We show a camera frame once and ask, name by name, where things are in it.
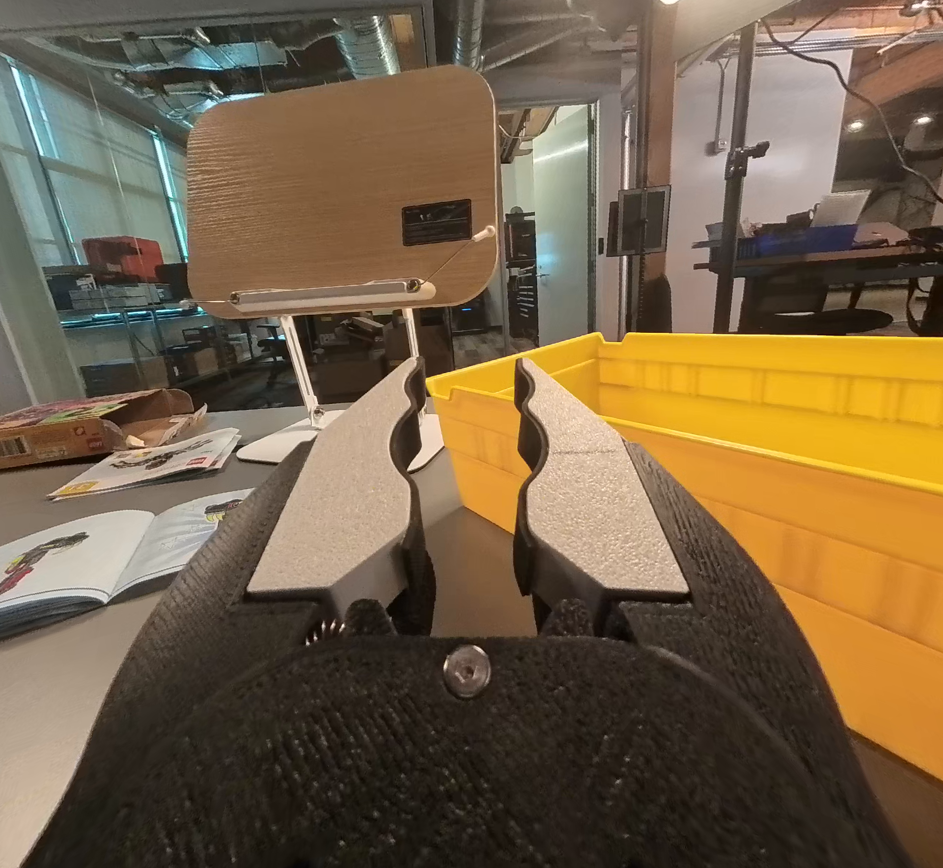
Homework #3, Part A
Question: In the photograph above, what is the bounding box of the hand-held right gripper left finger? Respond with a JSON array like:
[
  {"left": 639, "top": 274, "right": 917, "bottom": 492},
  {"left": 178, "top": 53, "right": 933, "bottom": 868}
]
[{"left": 247, "top": 358, "right": 432, "bottom": 633}]

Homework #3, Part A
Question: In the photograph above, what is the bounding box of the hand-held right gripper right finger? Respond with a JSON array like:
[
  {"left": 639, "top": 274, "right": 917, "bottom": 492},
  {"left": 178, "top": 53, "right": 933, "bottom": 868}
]
[{"left": 513, "top": 358, "right": 691, "bottom": 633}]

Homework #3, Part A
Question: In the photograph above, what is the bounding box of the yellow plastic bin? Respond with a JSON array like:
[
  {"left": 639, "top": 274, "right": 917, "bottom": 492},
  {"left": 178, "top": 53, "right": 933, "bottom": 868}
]
[{"left": 426, "top": 332, "right": 943, "bottom": 784}]

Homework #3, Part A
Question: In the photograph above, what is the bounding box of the folded lego instruction booklet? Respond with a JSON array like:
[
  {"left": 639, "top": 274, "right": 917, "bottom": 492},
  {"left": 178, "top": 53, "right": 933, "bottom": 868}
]
[{"left": 46, "top": 428, "right": 242, "bottom": 502}]

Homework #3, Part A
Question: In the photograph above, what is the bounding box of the open lego instruction booklet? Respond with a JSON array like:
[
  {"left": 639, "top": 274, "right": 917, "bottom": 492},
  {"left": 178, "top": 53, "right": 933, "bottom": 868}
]
[{"left": 0, "top": 488, "right": 256, "bottom": 639}]

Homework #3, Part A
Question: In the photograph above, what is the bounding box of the cardboard lego box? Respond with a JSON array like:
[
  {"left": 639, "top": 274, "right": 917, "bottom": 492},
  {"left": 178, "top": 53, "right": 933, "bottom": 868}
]
[{"left": 0, "top": 388, "right": 209, "bottom": 471}]

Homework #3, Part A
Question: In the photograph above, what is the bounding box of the white door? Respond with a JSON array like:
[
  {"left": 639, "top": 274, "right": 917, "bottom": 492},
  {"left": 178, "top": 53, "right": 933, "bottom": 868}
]
[{"left": 532, "top": 106, "right": 596, "bottom": 350}]

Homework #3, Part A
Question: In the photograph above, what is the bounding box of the metal storage shelf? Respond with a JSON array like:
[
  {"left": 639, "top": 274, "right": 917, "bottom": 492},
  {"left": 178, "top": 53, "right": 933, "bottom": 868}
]
[{"left": 40, "top": 260, "right": 296, "bottom": 401}]

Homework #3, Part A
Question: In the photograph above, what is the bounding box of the black light stand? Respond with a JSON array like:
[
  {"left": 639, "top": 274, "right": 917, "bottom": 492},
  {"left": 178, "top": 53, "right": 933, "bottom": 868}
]
[{"left": 709, "top": 21, "right": 773, "bottom": 333}]

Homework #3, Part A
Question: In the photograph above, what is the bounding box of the black desk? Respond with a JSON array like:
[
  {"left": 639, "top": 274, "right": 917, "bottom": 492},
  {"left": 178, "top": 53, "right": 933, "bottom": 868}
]
[{"left": 693, "top": 242, "right": 943, "bottom": 339}]

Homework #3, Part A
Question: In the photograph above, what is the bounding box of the red tool case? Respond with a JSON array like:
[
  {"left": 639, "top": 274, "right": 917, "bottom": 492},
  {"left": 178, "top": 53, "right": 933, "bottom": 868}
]
[{"left": 81, "top": 236, "right": 165, "bottom": 286}]

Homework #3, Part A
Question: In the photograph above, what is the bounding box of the blue storage bin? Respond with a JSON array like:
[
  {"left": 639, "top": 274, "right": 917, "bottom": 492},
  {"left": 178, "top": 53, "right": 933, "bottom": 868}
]
[{"left": 737, "top": 223, "right": 863, "bottom": 259}]

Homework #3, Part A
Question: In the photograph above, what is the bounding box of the silver spiral ceiling duct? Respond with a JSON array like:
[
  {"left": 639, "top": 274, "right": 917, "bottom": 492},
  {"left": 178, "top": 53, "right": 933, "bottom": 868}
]
[{"left": 332, "top": 12, "right": 400, "bottom": 77}]

